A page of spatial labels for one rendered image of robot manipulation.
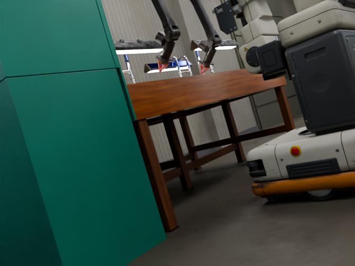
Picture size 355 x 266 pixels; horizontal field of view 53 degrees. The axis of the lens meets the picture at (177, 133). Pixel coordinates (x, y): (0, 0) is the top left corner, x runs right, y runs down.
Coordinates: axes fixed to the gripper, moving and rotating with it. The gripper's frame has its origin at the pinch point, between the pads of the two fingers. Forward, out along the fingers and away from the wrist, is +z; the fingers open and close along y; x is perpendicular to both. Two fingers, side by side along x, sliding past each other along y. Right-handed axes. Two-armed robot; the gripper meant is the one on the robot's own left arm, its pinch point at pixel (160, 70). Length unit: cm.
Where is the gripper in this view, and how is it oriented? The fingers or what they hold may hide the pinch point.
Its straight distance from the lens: 222.3
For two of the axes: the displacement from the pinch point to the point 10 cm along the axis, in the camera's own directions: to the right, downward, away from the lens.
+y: -6.4, 2.1, -7.4
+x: 6.8, 6.0, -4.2
